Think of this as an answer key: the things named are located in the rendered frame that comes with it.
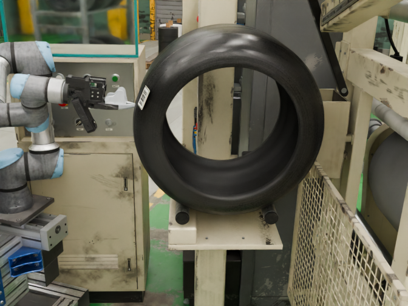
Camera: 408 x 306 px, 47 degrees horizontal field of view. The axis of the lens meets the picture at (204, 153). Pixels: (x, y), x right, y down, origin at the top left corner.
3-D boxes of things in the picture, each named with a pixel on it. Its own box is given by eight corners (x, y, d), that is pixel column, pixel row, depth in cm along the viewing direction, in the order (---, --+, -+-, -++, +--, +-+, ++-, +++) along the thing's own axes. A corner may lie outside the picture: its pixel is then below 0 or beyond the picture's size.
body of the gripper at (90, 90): (104, 83, 137) (62, 78, 136) (102, 112, 140) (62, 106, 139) (108, 78, 144) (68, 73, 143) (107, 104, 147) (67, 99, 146)
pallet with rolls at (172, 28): (160, 57, 914) (159, 16, 886) (200, 59, 902) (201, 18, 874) (141, 69, 804) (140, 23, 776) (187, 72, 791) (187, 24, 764)
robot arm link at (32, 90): (19, 89, 146) (15, 67, 140) (54, 94, 147) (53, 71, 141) (11, 105, 141) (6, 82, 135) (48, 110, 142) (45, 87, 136)
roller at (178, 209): (176, 167, 178) (189, 168, 178) (176, 178, 179) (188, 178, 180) (175, 212, 145) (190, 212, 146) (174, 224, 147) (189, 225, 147)
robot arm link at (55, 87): (47, 105, 139) (54, 98, 147) (62, 107, 139) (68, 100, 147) (47, 80, 136) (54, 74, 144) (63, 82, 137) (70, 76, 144)
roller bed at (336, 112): (290, 158, 195) (297, 88, 184) (325, 158, 195) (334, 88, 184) (301, 178, 176) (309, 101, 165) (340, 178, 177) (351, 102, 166)
